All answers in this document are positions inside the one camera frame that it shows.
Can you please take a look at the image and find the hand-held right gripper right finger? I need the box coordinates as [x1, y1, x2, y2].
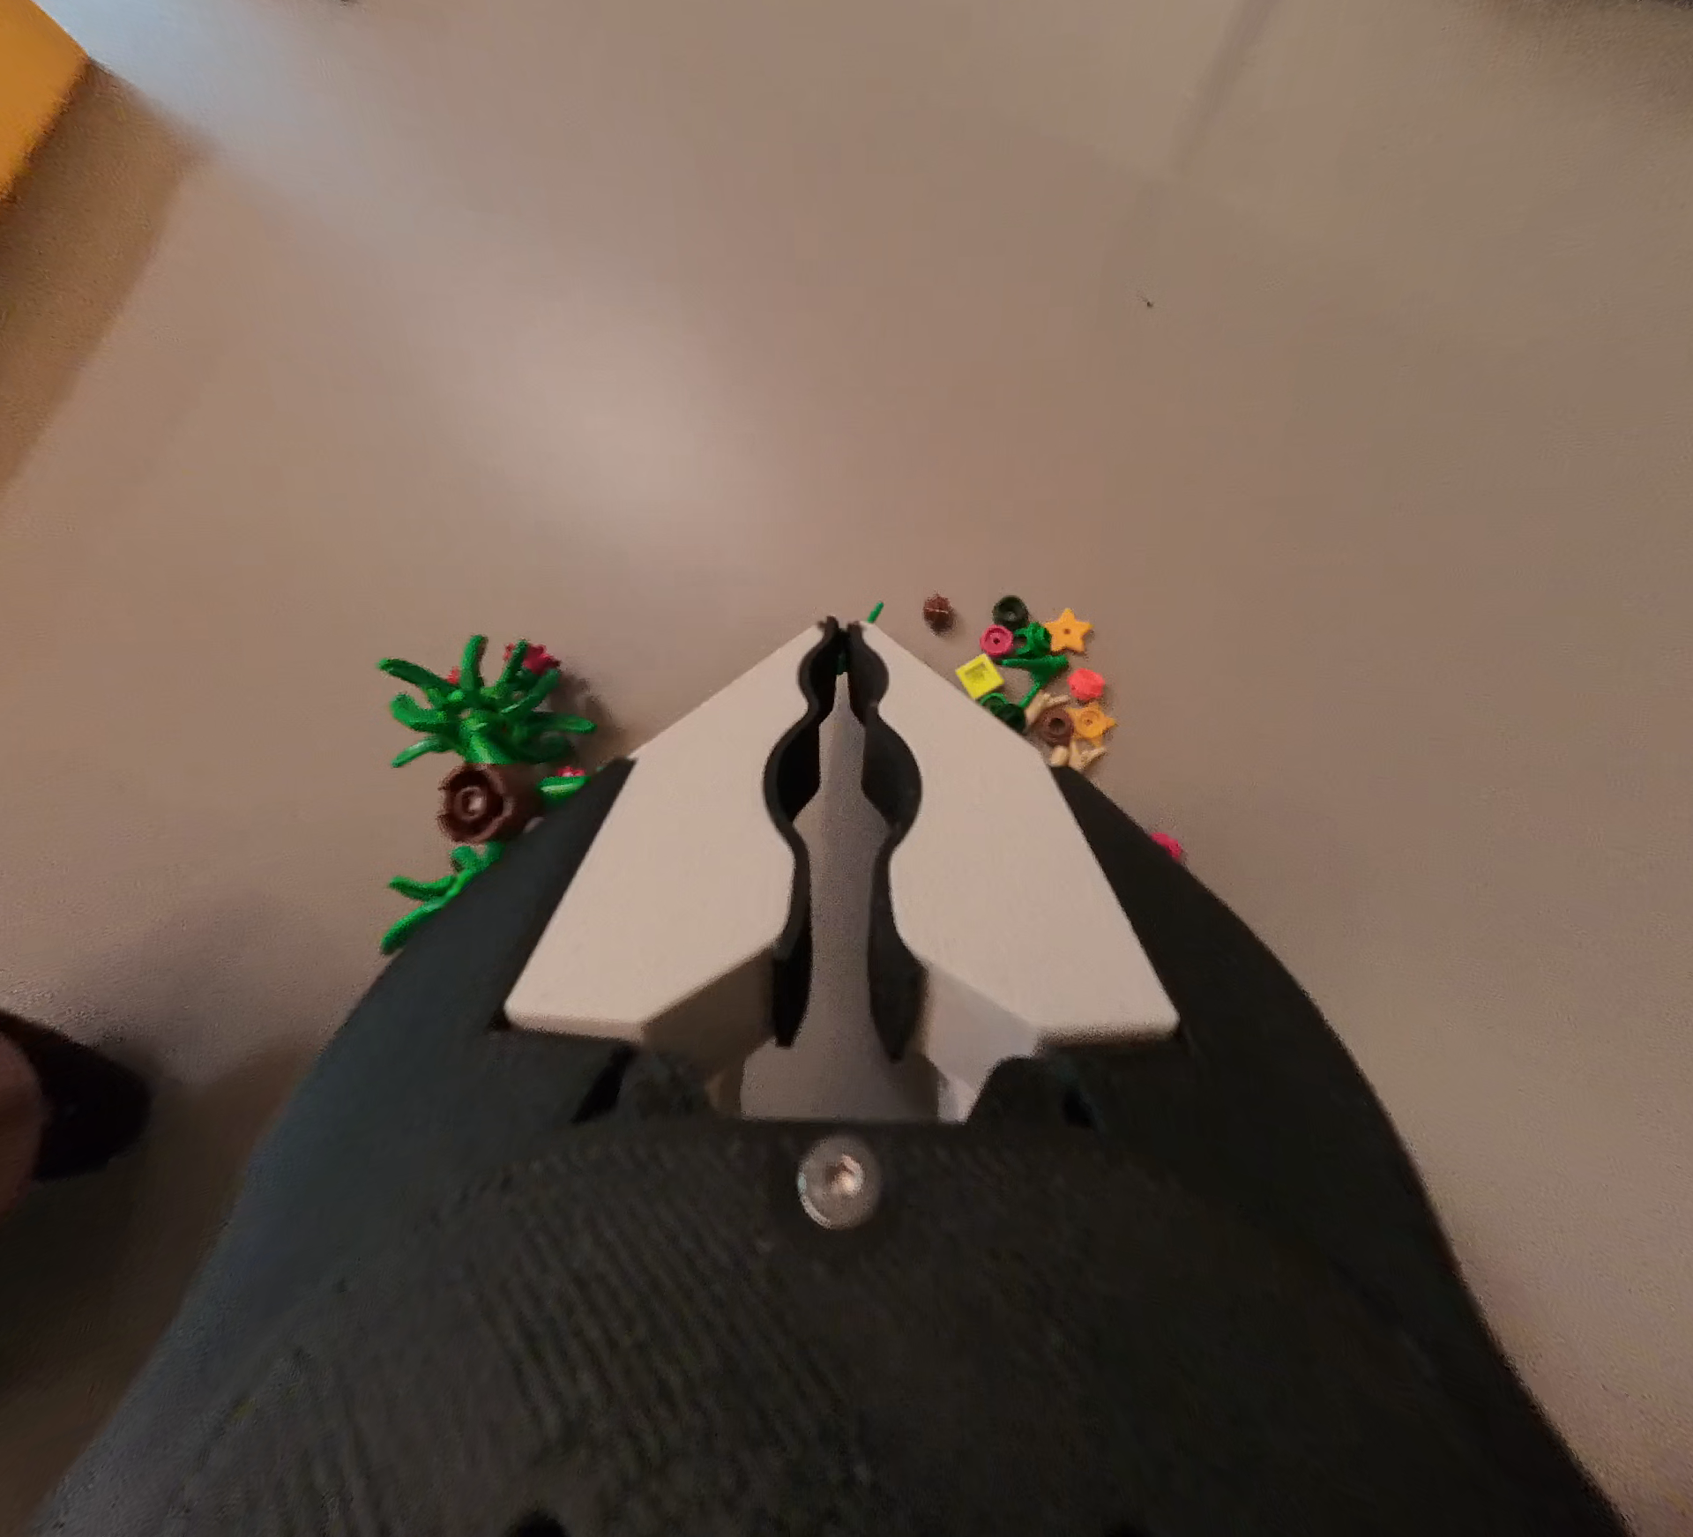
[846, 619, 1181, 1124]

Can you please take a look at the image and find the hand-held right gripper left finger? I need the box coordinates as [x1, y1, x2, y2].
[503, 621, 846, 1112]

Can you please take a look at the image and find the green toy plant brown pot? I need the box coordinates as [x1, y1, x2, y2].
[377, 634, 600, 956]

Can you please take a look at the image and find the pile of small toy pieces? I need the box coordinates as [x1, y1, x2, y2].
[954, 591, 1121, 772]

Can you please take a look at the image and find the yellow plastic bin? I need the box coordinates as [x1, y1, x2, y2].
[0, 0, 92, 203]

